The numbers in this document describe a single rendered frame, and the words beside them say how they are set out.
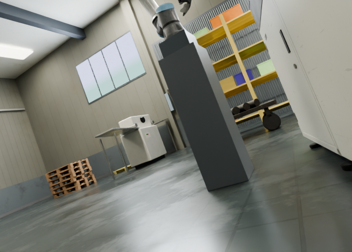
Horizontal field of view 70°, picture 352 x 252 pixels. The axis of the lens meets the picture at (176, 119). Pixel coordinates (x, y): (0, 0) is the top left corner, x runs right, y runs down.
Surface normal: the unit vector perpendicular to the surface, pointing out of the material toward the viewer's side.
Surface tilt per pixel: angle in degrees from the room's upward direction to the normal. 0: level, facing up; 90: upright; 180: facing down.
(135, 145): 90
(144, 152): 90
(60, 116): 90
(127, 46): 90
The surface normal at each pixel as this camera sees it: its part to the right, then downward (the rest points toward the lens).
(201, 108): -0.41, 0.08
